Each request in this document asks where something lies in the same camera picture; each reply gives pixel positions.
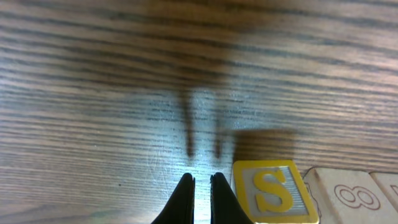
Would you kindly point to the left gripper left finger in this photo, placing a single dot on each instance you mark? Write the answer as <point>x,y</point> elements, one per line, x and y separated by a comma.
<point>180,206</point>

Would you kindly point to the green letter Z block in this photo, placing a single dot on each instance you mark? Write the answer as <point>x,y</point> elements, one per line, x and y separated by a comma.
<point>348,196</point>

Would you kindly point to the white letter W block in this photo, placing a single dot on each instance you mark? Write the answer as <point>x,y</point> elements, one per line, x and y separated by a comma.
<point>272,191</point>

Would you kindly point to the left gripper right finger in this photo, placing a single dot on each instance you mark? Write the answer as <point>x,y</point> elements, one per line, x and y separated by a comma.
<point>225,208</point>

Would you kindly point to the blue letter P block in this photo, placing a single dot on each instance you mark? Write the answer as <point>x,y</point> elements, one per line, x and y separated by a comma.
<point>388,183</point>

